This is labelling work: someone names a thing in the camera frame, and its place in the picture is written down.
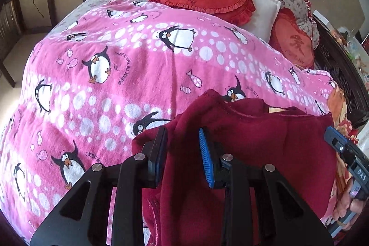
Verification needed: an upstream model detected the maroon knit sweater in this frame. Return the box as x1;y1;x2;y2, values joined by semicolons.
131;89;338;246

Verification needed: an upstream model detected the dark carved wooden headboard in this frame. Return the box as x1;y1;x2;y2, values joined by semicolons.
313;11;369;128

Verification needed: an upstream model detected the dark wooden table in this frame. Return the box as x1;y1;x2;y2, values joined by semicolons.
0;0;55;88

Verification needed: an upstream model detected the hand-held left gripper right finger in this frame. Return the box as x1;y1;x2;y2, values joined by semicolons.
198;127;335;246

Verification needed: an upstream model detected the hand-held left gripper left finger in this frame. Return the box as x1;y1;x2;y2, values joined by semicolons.
30;126;168;246

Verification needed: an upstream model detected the red floral cloth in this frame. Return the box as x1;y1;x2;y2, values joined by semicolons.
302;0;316;23

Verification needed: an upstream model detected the orange cream red blanket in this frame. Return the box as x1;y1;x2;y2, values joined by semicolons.
306;69;361;229

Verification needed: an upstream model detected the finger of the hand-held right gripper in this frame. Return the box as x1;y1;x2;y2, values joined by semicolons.
323;126;369;174

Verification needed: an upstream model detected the white pillow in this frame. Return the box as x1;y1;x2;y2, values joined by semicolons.
245;0;281;43

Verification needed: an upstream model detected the pink penguin print blanket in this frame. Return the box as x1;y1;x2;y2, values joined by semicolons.
0;0;336;246

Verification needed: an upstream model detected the person's right hand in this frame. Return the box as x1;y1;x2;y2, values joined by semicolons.
334;196;364;232

